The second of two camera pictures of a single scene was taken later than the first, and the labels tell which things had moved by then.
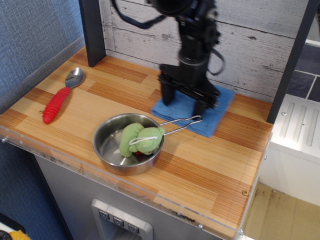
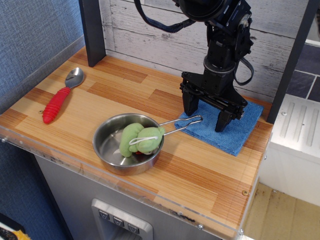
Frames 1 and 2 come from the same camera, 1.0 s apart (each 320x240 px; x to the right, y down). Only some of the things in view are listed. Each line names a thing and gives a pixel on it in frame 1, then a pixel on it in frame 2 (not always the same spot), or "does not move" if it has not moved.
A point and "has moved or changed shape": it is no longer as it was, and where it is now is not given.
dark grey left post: x=92 y=26 does not move
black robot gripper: x=191 y=79 → x=216 y=86
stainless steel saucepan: x=132 y=144 does not move
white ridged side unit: x=291 y=165 does not move
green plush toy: x=134 y=137 does not move
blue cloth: x=181 y=110 has moved or changed shape
